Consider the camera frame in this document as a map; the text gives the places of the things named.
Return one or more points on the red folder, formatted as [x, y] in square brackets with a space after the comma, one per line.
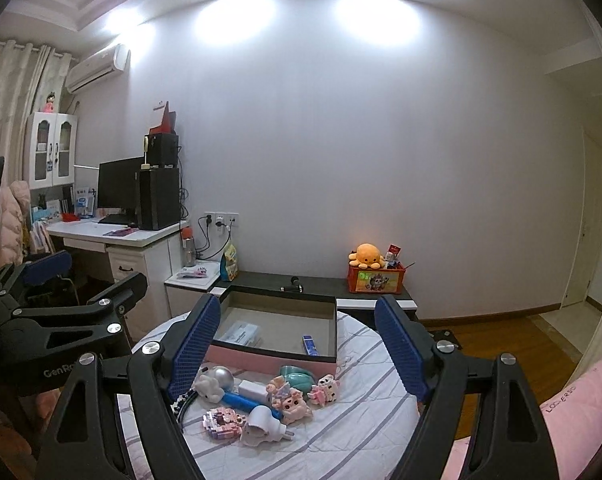
[170, 119]

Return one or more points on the small pink packet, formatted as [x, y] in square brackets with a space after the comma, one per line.
[193, 273]

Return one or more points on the small cream ornament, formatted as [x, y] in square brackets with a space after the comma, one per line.
[145, 152]

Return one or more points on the blue highlighter pen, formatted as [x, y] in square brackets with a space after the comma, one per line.
[241, 401]

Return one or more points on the blue yellow snack bag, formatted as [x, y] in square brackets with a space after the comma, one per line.
[229, 265]

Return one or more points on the black box on tower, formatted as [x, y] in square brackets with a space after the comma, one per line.
[162, 150]

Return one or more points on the pink book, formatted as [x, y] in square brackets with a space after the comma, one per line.
[120, 232]

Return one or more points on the red white packet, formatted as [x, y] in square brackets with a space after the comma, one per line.
[393, 252]

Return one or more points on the small pink doll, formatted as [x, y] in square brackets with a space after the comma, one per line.
[49, 102]

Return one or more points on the black topped low cabinet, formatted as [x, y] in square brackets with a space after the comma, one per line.
[331, 282]

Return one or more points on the pink white block toy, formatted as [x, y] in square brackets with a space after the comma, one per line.
[325, 389]

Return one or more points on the teal clear container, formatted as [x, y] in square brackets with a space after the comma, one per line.
[298, 377]

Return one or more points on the red storage box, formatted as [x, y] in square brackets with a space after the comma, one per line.
[376, 280]

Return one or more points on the white door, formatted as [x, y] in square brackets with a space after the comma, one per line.
[583, 220]

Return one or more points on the blue small packet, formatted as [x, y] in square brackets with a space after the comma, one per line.
[311, 346]

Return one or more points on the small red item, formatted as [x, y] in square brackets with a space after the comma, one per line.
[71, 216]

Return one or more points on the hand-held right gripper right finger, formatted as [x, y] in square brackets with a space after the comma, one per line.
[401, 345]

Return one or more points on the small doll figurine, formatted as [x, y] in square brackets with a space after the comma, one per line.
[278, 387]

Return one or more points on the white tissue packet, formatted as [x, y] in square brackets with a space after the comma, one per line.
[241, 332]

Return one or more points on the cream curtain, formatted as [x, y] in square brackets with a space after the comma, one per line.
[6, 110]

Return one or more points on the white air conditioner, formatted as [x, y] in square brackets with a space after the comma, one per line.
[96, 70]

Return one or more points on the pink doll figure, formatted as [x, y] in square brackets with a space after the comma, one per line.
[293, 405]

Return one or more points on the pink pillow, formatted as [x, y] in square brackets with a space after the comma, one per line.
[581, 410]

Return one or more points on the orange octopus plush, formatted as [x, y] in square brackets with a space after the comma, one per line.
[367, 255]

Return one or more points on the white side cabinet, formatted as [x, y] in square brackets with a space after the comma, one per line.
[181, 300]

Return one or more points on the white glass door cabinet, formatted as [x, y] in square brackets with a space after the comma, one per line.
[52, 150]

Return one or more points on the white desk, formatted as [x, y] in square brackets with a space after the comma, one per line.
[131, 260]

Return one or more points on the black computer monitor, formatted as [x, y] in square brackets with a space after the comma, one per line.
[118, 182]

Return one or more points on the black computer tower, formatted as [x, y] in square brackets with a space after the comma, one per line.
[158, 200]

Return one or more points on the pink box with black rim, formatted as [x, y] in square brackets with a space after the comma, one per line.
[261, 360]

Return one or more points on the white plug adaptor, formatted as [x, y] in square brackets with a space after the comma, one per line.
[261, 425]

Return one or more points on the pink puffer jacket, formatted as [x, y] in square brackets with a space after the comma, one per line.
[11, 220]

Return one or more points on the white charger block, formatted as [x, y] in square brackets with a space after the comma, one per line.
[253, 390]

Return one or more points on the leaning paper stack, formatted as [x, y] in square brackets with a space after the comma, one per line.
[40, 235]

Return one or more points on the white wall outlet strip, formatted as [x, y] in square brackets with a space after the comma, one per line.
[233, 218]

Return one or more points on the silver round toy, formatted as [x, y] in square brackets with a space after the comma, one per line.
[220, 377]

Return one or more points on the black floor scale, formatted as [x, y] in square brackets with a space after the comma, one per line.
[438, 334]

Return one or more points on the clear bottle orange lid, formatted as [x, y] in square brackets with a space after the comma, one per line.
[188, 250]

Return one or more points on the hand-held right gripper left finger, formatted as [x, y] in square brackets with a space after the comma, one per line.
[193, 345]

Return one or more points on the blue white box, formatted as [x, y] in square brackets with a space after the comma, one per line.
[85, 202]

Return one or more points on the small black device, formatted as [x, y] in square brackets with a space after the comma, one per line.
[292, 285]

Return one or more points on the black keyboard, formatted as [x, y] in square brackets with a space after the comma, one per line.
[116, 219]

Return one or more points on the pink pixel block toy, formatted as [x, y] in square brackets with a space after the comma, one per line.
[223, 422]

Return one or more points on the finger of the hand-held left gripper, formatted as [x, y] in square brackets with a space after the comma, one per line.
[126, 292]
[46, 267]

